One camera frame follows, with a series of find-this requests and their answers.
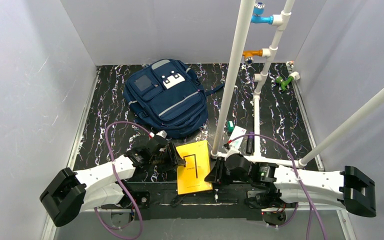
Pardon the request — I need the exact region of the orange pipe valve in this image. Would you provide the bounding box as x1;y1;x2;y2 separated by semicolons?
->
242;49;263;65

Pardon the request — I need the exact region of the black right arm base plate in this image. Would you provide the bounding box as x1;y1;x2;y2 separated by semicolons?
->
244;189;297;212

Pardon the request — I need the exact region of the small green eraser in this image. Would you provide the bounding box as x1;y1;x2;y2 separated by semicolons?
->
226;120;235;134

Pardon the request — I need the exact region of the yellow notebook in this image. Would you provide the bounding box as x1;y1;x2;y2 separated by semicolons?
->
176;140;213;195

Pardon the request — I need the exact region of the purple marker pen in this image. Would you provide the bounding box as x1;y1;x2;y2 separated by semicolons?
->
245;131;255;155

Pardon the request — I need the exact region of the black pen on notebook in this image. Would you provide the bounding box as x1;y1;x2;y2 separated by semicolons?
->
183;154;198;179

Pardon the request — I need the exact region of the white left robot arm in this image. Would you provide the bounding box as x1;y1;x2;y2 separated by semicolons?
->
39;132;186;227

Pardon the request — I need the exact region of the blue pipe valve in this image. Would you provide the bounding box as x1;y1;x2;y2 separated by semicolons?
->
250;2;274;25

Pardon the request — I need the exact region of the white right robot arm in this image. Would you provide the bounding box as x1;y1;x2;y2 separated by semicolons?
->
204;147;377;218

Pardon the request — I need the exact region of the green pipe valve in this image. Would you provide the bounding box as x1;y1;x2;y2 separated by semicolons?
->
275;75;295;92

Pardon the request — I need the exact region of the navy blue student backpack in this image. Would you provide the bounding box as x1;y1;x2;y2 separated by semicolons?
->
122;59;225;139

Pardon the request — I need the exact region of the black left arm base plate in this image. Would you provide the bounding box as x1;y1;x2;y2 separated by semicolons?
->
119;191;151;209

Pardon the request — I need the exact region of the white PVC pipe frame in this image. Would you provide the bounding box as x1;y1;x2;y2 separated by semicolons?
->
210;0;384;168

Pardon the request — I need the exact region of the aluminium rail frame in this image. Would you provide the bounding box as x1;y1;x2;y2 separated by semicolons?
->
41;71;359;240

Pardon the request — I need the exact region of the white rectangular box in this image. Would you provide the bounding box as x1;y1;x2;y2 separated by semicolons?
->
229;125;247;150

